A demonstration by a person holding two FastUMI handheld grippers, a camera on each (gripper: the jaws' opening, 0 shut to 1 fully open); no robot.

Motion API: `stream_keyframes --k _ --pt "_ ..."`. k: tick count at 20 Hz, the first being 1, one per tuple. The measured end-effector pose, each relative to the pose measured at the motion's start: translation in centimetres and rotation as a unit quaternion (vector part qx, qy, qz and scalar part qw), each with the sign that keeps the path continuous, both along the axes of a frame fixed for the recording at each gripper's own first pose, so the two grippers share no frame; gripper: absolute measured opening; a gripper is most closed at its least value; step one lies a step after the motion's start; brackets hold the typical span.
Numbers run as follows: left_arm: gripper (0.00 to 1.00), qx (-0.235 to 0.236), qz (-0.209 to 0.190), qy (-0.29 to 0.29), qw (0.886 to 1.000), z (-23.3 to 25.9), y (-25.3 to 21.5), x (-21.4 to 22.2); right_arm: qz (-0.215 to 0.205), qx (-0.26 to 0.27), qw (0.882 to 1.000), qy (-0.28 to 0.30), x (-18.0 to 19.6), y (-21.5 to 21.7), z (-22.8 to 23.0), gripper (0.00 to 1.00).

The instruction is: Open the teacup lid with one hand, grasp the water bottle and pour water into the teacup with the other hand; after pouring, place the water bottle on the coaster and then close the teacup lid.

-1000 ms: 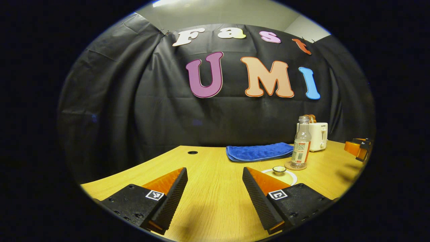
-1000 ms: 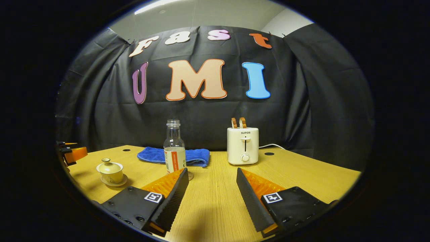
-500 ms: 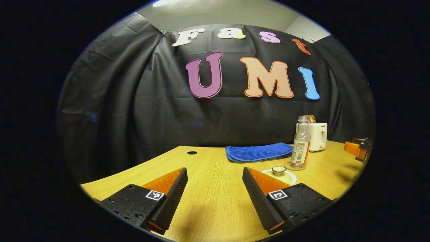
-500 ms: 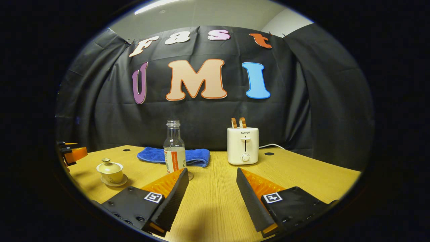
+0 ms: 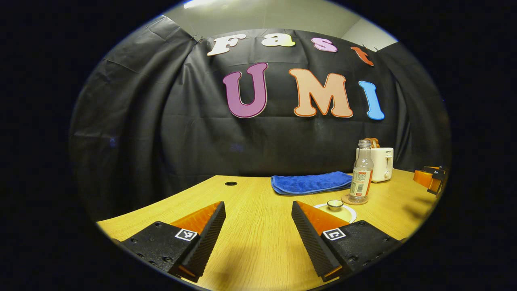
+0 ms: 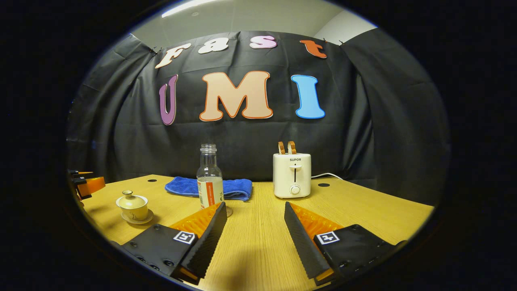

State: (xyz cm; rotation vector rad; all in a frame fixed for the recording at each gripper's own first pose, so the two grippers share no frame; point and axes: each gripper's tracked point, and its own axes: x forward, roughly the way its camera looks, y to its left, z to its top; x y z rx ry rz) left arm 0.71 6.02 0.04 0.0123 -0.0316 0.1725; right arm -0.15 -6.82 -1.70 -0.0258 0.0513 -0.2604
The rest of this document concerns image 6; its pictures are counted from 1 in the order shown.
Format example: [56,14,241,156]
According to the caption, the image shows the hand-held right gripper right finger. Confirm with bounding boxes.
[284,201,406,285]

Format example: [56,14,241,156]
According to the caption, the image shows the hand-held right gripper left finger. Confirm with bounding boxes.
[121,201,227,283]

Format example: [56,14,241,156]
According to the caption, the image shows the clear glass water bottle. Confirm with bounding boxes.
[197,144,224,209]

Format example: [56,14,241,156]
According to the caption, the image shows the blue towel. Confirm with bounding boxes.
[165,176,253,202]

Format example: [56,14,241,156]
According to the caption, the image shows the white toaster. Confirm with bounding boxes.
[273,153,312,199]

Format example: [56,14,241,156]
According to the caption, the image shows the black backdrop cloth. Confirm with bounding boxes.
[67,28,450,207]

